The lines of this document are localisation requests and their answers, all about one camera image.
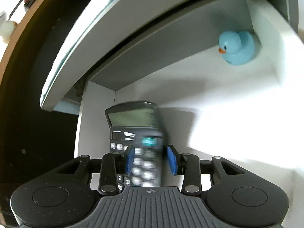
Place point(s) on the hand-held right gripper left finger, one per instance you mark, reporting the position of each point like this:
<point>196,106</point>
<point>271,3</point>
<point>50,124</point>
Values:
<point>129,159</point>

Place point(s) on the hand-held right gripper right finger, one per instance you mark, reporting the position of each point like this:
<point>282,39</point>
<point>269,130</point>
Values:
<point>172,159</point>

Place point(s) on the black calculator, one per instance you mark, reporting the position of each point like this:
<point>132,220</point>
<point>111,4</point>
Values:
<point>133,118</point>

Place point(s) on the white drawer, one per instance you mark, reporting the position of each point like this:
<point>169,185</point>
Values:
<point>213,95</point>

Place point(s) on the light blue towel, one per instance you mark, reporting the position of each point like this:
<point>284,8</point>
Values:
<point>66,108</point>

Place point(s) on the blue rubber duck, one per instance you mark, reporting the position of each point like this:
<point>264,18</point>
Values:
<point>237,47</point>

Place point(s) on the wooden desk shelf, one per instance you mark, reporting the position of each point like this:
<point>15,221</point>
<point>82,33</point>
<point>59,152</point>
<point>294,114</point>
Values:
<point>7,54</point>

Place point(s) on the cream ceramic cup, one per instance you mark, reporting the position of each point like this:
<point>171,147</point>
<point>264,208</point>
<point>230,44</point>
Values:
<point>7,29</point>

